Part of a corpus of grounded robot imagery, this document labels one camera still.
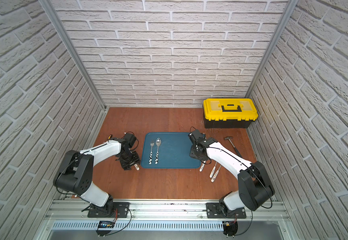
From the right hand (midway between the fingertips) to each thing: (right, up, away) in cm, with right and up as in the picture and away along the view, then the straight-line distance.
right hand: (197, 154), depth 87 cm
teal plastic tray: (-19, 0, +8) cm, 21 cm away
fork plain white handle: (+3, -8, +2) cm, 8 cm away
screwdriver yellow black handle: (-59, +9, +13) cm, 61 cm away
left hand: (-38, -6, +3) cm, 39 cm away
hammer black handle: (+23, +8, +13) cm, 28 cm away
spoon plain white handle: (+10, -12, -2) cm, 16 cm away
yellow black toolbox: (+22, +25, +8) cm, 34 cm away
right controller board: (+14, -32, -17) cm, 39 cm away
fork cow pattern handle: (-29, +5, +10) cm, 31 cm away
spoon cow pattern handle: (-25, +5, +10) cm, 28 cm away
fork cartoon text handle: (-37, -8, 0) cm, 38 cm away
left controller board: (-48, -32, -15) cm, 60 cm away
